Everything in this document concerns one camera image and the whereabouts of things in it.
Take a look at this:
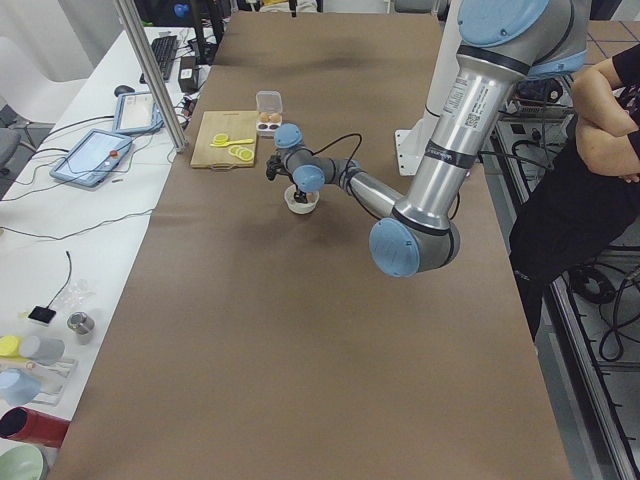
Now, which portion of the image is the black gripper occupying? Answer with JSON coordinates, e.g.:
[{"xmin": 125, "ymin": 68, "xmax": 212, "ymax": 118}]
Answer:
[{"xmin": 265, "ymin": 155, "xmax": 290, "ymax": 181}]

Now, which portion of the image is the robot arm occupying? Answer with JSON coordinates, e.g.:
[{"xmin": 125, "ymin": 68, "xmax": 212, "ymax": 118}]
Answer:
[{"xmin": 266, "ymin": 1, "xmax": 591, "ymax": 277}]

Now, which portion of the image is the clear plastic egg box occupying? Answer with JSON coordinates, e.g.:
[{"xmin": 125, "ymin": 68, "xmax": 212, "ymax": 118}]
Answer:
[{"xmin": 256, "ymin": 90, "xmax": 283, "ymax": 137}]

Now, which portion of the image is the black power adapter box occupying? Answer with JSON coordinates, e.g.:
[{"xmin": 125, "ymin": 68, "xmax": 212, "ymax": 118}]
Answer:
[{"xmin": 178, "ymin": 56, "xmax": 199, "ymax": 94}]

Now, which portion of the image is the yellow plastic knife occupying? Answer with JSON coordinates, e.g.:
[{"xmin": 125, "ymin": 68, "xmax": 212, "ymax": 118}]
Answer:
[{"xmin": 210, "ymin": 139, "xmax": 254, "ymax": 148}]

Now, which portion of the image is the white bowl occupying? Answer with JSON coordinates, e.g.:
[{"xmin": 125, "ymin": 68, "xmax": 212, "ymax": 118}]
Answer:
[{"xmin": 284, "ymin": 185, "xmax": 320, "ymax": 215}]

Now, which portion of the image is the wooden cutting board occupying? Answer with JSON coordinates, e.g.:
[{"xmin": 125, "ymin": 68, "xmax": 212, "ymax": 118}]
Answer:
[{"xmin": 190, "ymin": 110, "xmax": 258, "ymax": 170}]

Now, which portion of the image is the blue teach pendant far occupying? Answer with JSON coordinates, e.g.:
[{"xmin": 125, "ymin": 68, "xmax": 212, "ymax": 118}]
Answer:
[{"xmin": 112, "ymin": 92, "xmax": 163, "ymax": 135}]

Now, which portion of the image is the blue teach pendant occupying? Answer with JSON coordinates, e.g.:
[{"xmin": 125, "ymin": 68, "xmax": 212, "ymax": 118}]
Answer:
[
  {"xmin": 112, "ymin": 92, "xmax": 163, "ymax": 135},
  {"xmin": 50, "ymin": 129, "xmax": 133, "ymax": 188}
]

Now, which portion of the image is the black keyboard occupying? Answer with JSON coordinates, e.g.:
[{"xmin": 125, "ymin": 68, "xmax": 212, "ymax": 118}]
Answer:
[{"xmin": 151, "ymin": 35, "xmax": 179, "ymax": 81}]

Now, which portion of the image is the black computer mouse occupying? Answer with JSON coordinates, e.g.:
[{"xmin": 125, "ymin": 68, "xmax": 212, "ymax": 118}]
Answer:
[{"xmin": 114, "ymin": 85, "xmax": 136, "ymax": 97}]

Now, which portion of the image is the blue teach pendant near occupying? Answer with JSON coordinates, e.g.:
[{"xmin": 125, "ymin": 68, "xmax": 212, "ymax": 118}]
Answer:
[{"xmin": 50, "ymin": 129, "xmax": 133, "ymax": 188}]

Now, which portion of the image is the metal cup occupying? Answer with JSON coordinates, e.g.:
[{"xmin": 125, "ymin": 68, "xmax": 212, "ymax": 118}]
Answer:
[{"xmin": 67, "ymin": 311, "xmax": 95, "ymax": 345}]

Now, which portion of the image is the small black square device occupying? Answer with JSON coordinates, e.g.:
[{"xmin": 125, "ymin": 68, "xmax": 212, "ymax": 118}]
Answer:
[{"xmin": 27, "ymin": 306, "xmax": 56, "ymax": 325}]

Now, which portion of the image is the grey cup lying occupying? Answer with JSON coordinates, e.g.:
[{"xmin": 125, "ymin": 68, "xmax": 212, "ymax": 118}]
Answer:
[{"xmin": 19, "ymin": 335, "xmax": 65, "ymax": 365}]

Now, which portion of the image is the yellow cup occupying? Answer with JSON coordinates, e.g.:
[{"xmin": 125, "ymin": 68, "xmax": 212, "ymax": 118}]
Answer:
[{"xmin": 0, "ymin": 335, "xmax": 22, "ymax": 358}]

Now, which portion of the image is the person in black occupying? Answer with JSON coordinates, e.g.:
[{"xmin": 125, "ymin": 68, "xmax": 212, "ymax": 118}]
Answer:
[{"xmin": 509, "ymin": 46, "xmax": 639, "ymax": 335}]

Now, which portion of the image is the light blue cup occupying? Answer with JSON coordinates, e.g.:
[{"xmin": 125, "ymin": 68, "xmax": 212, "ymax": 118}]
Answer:
[{"xmin": 0, "ymin": 368, "xmax": 42, "ymax": 407}]

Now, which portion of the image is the red cylinder cup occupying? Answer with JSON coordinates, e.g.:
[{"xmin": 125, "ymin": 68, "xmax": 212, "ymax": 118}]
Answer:
[{"xmin": 1, "ymin": 407, "xmax": 70, "ymax": 448}]

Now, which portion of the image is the green bowl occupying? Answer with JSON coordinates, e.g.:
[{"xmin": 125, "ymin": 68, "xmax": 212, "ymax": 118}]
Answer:
[{"xmin": 0, "ymin": 445, "xmax": 48, "ymax": 480}]

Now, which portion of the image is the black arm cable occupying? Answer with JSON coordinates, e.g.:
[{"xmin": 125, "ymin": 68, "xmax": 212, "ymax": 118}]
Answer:
[{"xmin": 312, "ymin": 132, "xmax": 364, "ymax": 174}]

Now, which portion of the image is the aluminium frame post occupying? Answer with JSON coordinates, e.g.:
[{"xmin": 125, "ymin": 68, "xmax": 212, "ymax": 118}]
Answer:
[{"xmin": 114, "ymin": 0, "xmax": 187, "ymax": 153}]

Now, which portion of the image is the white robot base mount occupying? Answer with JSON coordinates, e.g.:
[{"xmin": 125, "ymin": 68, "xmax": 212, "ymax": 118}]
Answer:
[{"xmin": 395, "ymin": 12, "xmax": 461, "ymax": 176}]

